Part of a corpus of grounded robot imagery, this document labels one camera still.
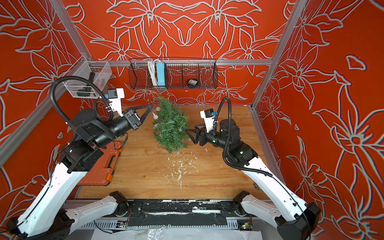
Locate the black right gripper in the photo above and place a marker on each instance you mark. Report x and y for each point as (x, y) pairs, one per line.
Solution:
(199, 134)

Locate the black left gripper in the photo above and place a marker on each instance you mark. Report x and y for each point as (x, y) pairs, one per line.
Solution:
(133, 118)

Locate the clear bulb string lights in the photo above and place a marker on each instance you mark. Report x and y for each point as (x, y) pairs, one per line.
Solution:
(168, 129)

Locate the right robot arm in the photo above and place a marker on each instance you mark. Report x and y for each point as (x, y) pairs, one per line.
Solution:
(293, 217)

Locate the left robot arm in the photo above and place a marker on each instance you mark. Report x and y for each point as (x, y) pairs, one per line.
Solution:
(45, 218)

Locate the small green christmas tree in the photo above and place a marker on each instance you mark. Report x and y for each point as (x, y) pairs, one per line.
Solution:
(184, 118)

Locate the teal box in basket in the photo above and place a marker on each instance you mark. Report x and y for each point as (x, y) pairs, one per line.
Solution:
(161, 72)

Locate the small black device in basket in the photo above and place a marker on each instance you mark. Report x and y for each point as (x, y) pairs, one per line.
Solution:
(192, 83)

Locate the dark tool in bin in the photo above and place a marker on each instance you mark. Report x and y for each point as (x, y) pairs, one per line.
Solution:
(87, 90)

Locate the orange plastic tool case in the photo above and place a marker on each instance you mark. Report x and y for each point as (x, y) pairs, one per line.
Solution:
(102, 172)

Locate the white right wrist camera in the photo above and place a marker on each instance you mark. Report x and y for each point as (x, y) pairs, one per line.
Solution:
(209, 118)

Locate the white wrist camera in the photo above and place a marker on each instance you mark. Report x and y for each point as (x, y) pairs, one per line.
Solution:
(209, 118)
(115, 96)

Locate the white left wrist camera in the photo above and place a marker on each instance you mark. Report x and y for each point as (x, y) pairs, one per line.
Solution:
(115, 96)

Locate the black wire wall basket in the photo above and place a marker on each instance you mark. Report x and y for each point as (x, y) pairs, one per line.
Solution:
(143, 73)

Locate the clear acrylic wall bin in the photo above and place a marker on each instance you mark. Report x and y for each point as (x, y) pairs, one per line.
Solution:
(102, 76)

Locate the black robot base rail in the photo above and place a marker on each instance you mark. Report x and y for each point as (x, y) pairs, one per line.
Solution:
(145, 214)

